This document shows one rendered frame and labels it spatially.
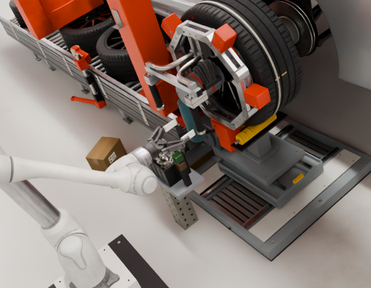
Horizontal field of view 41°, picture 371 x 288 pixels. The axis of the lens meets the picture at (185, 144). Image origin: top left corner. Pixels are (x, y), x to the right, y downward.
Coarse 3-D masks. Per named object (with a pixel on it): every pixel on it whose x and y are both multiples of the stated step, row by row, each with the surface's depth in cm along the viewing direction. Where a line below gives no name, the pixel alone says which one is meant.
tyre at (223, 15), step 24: (216, 0) 229; (240, 0) 224; (216, 24) 221; (240, 24) 218; (264, 24) 219; (240, 48) 218; (288, 48) 222; (264, 72) 218; (288, 72) 225; (288, 96) 237; (264, 120) 240
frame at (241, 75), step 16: (176, 32) 238; (192, 32) 226; (208, 32) 220; (176, 48) 250; (224, 64) 219; (240, 64) 218; (240, 80) 217; (240, 96) 225; (208, 112) 263; (224, 112) 258
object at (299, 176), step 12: (312, 156) 280; (228, 168) 292; (300, 168) 277; (312, 168) 274; (240, 180) 287; (252, 180) 283; (276, 180) 274; (288, 180) 275; (300, 180) 270; (312, 180) 277; (264, 192) 270; (276, 192) 271; (288, 192) 268; (276, 204) 267
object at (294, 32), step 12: (276, 0) 252; (288, 0) 246; (276, 12) 255; (288, 12) 247; (300, 12) 241; (288, 24) 248; (300, 24) 245; (300, 36) 251; (312, 36) 245; (300, 48) 256; (312, 48) 252
